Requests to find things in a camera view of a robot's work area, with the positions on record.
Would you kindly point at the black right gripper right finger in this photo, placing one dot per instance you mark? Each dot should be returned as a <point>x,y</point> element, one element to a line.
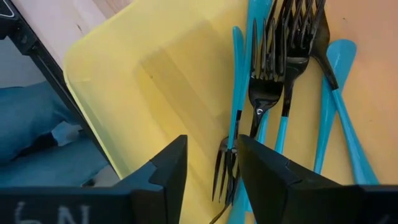
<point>295,202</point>

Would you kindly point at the person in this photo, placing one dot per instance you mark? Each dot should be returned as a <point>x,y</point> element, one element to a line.
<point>25,118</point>

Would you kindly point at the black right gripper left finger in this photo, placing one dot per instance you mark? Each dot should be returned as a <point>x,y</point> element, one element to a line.
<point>93,205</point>

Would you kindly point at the yellow plastic bin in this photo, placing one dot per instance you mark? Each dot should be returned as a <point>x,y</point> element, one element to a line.
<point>155,77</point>

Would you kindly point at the black aluminium table frame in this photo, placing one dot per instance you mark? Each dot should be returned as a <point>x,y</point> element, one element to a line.
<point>46,62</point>

